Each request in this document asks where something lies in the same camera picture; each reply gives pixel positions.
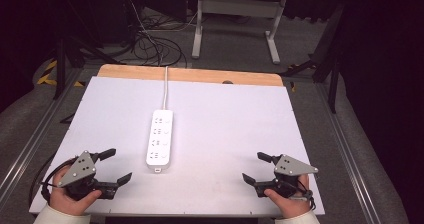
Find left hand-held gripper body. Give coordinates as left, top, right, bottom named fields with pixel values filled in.
left=56, top=150, right=119, bottom=201

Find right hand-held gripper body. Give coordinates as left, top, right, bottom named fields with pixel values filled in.
left=254, top=154, right=319, bottom=199

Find white power strip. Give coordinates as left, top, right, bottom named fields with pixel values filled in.
left=145, top=109, right=175, bottom=174

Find person's left hand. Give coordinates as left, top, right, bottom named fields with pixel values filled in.
left=49, top=165, right=103, bottom=217

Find person's right hand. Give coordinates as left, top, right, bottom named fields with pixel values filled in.
left=263, top=173, right=313, bottom=219

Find white foam board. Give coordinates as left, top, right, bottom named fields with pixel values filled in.
left=28, top=76, right=326, bottom=217

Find black metal stand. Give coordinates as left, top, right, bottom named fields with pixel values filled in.
left=53, top=0, right=126, bottom=101
left=281, top=2, right=346, bottom=114

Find yellow black floor tape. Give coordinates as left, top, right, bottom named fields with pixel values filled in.
left=35, top=59, right=86, bottom=88

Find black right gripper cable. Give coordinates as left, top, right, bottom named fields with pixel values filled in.
left=295, top=178, right=317, bottom=211

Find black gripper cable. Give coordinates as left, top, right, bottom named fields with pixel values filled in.
left=295, top=178, right=317, bottom=211
left=28, top=156, right=78, bottom=206

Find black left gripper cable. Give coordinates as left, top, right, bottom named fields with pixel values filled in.
left=28, top=156, right=78, bottom=206

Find aluminium floor rail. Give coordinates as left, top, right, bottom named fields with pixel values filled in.
left=0, top=68, right=83, bottom=198
left=314, top=82, right=383, bottom=224

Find white power strip cable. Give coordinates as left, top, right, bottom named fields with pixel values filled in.
left=162, top=65, right=170, bottom=111

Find tangle of black floor cables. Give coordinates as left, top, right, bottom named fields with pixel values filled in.
left=131, top=15, right=188, bottom=68

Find white floor cable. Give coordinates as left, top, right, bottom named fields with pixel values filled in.
left=124, top=0, right=199, bottom=38

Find white metal desk frame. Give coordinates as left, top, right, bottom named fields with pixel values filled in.
left=191, top=0, right=288, bottom=65

